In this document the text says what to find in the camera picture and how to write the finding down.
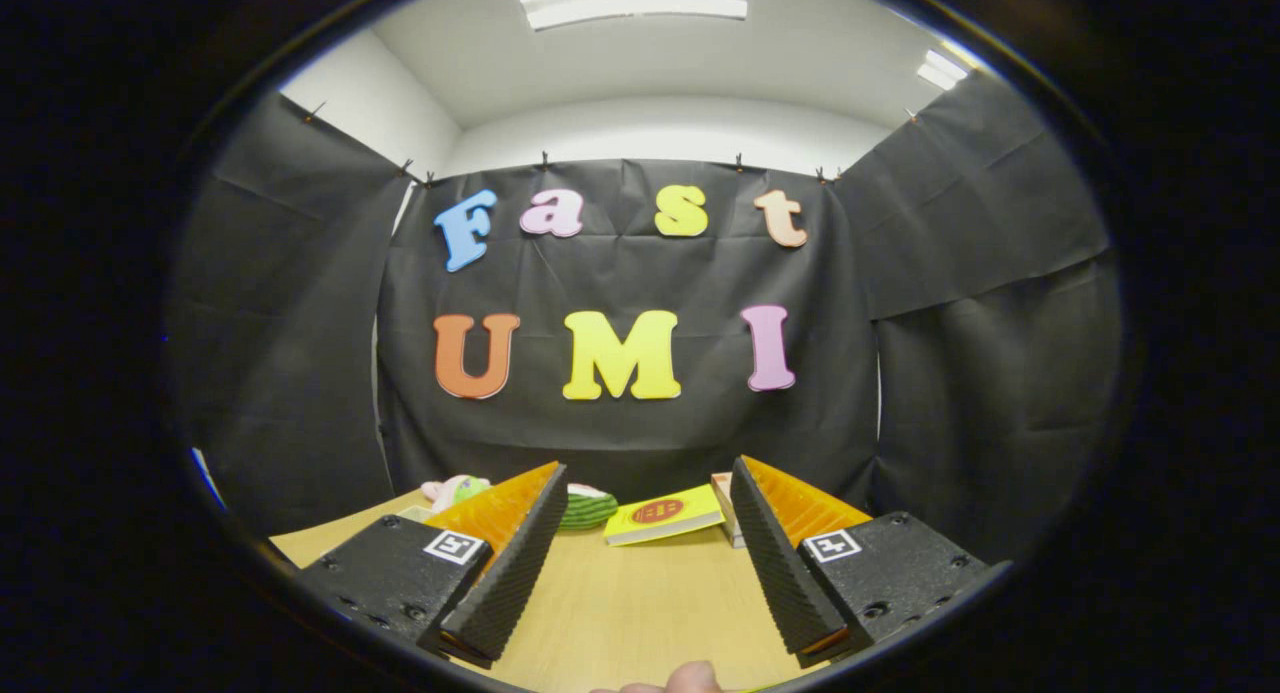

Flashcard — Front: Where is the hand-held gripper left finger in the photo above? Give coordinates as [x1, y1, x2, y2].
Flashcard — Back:
[295, 461, 569, 671]

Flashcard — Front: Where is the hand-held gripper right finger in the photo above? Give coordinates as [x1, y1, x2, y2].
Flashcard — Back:
[728, 456, 991, 671]

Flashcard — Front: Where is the thick tan cover book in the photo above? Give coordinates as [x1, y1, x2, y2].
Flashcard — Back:
[711, 471, 743, 536]

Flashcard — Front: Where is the yellow book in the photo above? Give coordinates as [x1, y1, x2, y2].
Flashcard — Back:
[603, 484, 727, 548]

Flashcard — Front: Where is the green striped watermelon plush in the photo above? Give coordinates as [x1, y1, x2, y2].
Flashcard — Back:
[558, 483, 620, 531]

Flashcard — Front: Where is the pink and green plush toy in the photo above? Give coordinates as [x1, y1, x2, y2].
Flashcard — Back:
[420, 474, 493, 514]

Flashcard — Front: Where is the small ceiling light panel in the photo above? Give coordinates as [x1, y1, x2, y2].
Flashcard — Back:
[916, 49, 971, 91]

